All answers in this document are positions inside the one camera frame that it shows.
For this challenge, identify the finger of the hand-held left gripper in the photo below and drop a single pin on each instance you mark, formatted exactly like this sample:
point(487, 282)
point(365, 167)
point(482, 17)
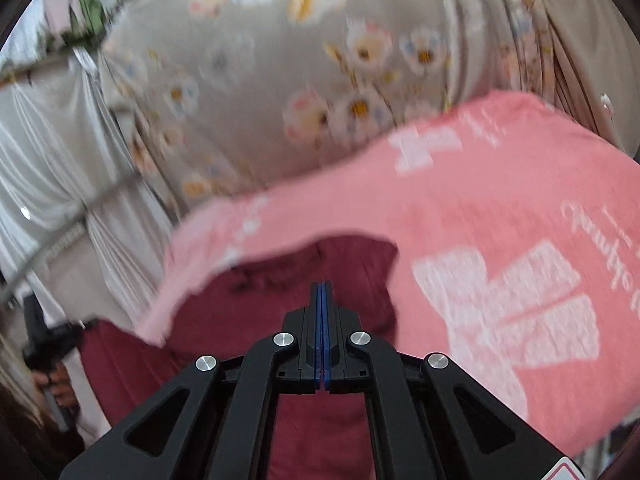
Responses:
point(87, 325)

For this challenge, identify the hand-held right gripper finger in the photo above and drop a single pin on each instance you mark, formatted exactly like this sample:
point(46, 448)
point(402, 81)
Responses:
point(318, 320)
point(326, 320)

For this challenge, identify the maroon puffer jacket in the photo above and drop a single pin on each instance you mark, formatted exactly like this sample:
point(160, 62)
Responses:
point(225, 310)

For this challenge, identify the person's left hand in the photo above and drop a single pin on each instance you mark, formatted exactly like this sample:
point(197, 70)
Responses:
point(62, 385)

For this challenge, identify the person's dark clothing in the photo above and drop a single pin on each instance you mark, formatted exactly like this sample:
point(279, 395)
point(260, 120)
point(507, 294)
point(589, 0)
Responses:
point(30, 445)

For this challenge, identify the white satin curtain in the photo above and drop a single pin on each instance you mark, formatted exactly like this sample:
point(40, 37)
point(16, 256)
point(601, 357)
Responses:
point(40, 160)

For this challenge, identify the pink printed blanket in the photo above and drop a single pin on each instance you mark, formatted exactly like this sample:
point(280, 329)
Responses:
point(500, 210)

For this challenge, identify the grey floral quilt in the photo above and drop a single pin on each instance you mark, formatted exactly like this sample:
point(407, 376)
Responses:
point(250, 110)

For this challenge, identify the hanging green cloth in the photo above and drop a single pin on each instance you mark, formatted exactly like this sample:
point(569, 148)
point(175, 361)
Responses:
point(92, 7)

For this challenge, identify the hanging pink cloth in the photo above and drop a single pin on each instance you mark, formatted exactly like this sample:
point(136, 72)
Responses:
point(59, 7)

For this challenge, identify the grey metal rail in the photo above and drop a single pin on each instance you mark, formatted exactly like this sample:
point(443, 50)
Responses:
point(100, 195)

